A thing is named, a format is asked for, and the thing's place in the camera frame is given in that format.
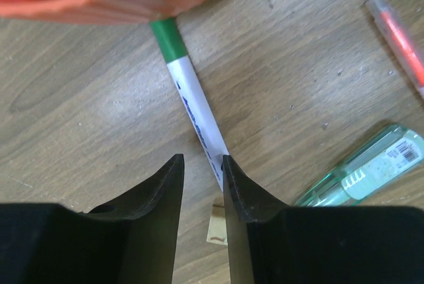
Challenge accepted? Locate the small tan eraser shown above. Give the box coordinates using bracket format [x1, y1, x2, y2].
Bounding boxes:
[207, 205, 228, 246]

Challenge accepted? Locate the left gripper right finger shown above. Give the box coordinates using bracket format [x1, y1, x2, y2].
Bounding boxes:
[223, 156, 423, 283]

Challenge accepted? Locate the green cap white marker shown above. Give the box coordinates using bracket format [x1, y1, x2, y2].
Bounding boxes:
[150, 18, 229, 189]

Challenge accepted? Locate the green correction tape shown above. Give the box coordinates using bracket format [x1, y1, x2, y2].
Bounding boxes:
[294, 124, 423, 207]

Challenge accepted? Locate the orange thin pen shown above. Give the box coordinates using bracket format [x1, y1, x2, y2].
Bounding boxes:
[365, 0, 423, 98]

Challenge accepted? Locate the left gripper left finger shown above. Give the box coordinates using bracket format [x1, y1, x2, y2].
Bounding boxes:
[1, 154, 184, 283]

